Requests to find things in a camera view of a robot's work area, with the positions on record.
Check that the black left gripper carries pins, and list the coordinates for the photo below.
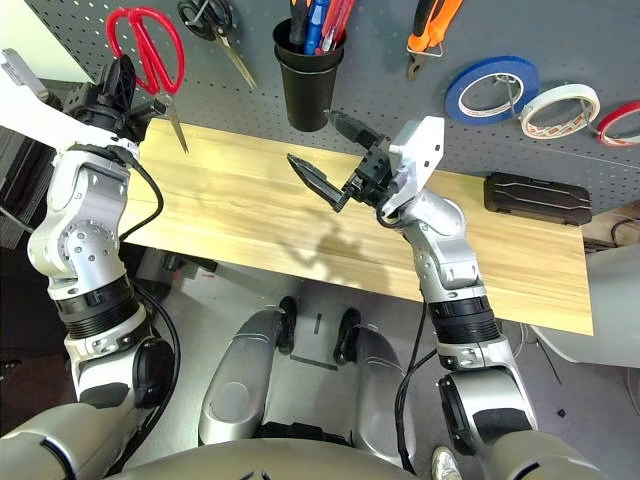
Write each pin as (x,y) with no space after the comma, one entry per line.
(95,110)

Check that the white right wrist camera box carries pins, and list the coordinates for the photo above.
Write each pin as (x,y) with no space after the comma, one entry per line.
(420,150)

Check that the silver robot leg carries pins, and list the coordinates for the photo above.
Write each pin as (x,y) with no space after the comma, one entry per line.
(235,390)
(380,390)

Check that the white rounded chair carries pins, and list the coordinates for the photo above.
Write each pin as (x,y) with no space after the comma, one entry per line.
(615,310)

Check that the white sneaker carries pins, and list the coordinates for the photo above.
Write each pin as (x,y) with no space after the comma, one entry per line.
(445,465)

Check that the silver right robot leg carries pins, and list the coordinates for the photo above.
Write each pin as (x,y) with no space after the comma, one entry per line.
(380,390)

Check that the silver left robot leg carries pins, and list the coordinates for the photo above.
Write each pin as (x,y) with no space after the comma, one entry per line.
(235,390)

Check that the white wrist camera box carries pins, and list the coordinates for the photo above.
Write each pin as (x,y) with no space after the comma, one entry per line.
(25,110)
(420,150)

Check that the white tape roll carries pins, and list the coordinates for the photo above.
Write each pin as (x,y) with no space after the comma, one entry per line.
(560,91)

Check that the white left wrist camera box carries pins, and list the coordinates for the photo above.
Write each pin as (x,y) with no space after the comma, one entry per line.
(25,110)

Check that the silver pegboard hook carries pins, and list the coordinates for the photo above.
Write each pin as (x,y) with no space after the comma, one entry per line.
(587,115)
(512,95)

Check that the brown cardboard box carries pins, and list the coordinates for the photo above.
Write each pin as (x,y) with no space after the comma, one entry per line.
(607,220)

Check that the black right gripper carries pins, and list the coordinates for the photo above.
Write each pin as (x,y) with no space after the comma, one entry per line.
(372,172)

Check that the grey robot torso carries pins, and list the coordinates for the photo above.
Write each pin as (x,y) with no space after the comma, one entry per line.
(300,460)

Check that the orange black pliers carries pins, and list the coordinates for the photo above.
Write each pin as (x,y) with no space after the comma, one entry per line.
(425,40)

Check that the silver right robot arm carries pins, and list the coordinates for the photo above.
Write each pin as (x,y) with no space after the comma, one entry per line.
(445,240)

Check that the black shelf cabinet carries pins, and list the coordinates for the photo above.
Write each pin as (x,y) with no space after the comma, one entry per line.
(15,200)

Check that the grey perforated pegboard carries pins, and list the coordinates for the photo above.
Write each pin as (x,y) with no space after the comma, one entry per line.
(390,90)

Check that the blue tape roll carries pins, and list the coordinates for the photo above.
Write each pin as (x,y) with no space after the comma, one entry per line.
(452,102)

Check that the red tape roll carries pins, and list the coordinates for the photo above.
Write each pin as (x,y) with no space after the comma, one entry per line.
(617,112)

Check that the black plastic cup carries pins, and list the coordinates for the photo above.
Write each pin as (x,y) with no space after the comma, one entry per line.
(310,105)

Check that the black tool case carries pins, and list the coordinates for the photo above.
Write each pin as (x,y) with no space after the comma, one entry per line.
(540,200)

